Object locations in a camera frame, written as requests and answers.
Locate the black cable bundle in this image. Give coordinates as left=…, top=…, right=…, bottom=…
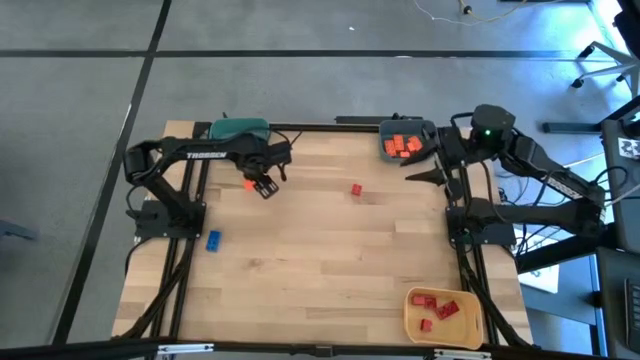
left=457, top=247, right=534, bottom=349
left=113, top=237, right=196, bottom=341

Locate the right wrist camera housing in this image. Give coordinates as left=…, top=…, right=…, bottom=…
left=471, top=103, right=517, bottom=150

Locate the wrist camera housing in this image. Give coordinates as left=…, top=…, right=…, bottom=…
left=471, top=103, right=517, bottom=150
left=264, top=140, right=294, bottom=167

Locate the black flat bar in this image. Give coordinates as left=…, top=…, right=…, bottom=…
left=333, top=114, right=424, bottom=126

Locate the black white marker tag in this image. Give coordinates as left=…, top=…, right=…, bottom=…
left=617, top=135, right=640, bottom=160

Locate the yellow plastic bin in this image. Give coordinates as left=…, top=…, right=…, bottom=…
left=403, top=286, right=485, bottom=350

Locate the silver frame bracket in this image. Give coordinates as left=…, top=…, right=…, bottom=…
left=432, top=349, right=494, bottom=360
left=157, top=342, right=215, bottom=355

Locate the black desk foot bar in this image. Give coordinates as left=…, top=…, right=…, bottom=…
left=541, top=121, right=604, bottom=135

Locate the teal plastic bin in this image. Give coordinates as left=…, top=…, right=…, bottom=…
left=208, top=117, right=272, bottom=143

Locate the office chair white base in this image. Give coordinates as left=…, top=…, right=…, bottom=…
left=571, top=0, right=640, bottom=99

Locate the dark grey-blue plastic bin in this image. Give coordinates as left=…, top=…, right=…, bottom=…
left=378, top=118, right=441, bottom=164

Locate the left wrist camera housing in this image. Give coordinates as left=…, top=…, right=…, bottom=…
left=264, top=140, right=294, bottom=167

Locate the dark grey desk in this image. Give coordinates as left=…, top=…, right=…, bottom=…
left=598, top=94, right=640, bottom=254

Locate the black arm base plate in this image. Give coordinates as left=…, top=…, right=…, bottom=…
left=133, top=199, right=207, bottom=240
left=446, top=207, right=517, bottom=247

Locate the white power cable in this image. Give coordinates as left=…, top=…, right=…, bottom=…
left=564, top=151, right=606, bottom=169

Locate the white paper sheet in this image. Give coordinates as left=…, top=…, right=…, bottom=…
left=517, top=262, right=560, bottom=295

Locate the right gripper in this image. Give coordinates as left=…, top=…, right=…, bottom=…
left=404, top=126, right=472, bottom=201

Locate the black aluminium table frame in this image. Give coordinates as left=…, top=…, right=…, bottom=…
left=0, top=119, right=640, bottom=360

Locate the white floor cable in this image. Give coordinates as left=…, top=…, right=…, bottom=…
left=412, top=0, right=501, bottom=26

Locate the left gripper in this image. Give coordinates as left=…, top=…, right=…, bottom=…
left=241, top=157, right=280, bottom=200

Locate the black looped cable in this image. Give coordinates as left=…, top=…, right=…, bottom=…
left=592, top=165, right=629, bottom=201
left=267, top=128, right=304, bottom=151

